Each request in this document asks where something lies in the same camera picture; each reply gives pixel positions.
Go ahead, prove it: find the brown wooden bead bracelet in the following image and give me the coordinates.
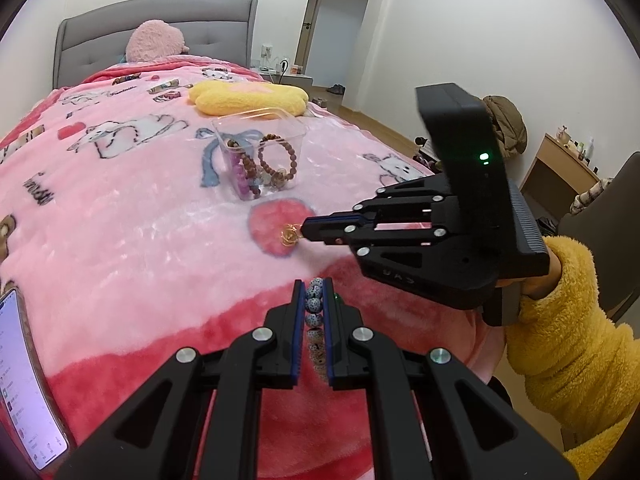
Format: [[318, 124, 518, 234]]
[[257, 132, 299, 183]]

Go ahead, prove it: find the pink printed blanket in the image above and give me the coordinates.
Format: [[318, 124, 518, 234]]
[[0, 55, 506, 480]]

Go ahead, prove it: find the smartphone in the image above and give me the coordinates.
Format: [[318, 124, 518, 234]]
[[0, 287, 71, 471]]

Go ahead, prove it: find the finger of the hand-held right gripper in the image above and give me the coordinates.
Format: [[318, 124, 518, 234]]
[[301, 176, 451, 228], [302, 222, 448, 256]]

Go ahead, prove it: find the wooden door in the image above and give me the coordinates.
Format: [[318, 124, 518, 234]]
[[295, 0, 328, 76]]

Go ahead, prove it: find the grey chair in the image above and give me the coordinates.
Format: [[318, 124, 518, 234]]
[[557, 152, 640, 321]]

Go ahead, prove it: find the brown jacket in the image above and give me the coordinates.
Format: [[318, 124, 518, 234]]
[[482, 95, 528, 158]]

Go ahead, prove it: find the purple bead bracelet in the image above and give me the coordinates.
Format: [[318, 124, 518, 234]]
[[229, 152, 253, 201]]

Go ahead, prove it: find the person's right hand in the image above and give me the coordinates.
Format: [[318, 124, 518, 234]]
[[520, 264, 564, 301]]

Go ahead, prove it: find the wooden desk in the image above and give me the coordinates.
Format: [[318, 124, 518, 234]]
[[520, 132, 601, 206]]

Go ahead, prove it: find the striped cloth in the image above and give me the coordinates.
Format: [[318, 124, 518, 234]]
[[570, 177, 616, 216]]

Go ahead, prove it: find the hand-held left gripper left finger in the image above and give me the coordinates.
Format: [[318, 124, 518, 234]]
[[52, 279, 307, 480]]

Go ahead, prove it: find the grey nightstand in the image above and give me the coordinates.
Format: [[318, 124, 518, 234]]
[[250, 67, 315, 88]]

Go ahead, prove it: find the pink plush toy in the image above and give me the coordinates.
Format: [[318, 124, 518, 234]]
[[125, 20, 190, 62]]

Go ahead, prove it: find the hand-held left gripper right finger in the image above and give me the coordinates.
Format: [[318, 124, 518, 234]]
[[322, 277, 581, 480]]

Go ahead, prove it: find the grey padded headboard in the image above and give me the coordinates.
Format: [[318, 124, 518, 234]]
[[52, 0, 260, 91]]

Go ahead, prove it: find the clear plastic container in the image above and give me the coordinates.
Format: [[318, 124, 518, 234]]
[[210, 106, 308, 202]]

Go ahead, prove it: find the white speckled bead bracelet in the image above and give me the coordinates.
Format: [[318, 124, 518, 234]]
[[305, 276, 346, 378]]

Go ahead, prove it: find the yellow plush pillow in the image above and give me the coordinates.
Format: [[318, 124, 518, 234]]
[[187, 79, 311, 120]]

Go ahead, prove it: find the person's right forearm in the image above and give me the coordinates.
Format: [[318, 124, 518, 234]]
[[505, 237, 636, 480]]

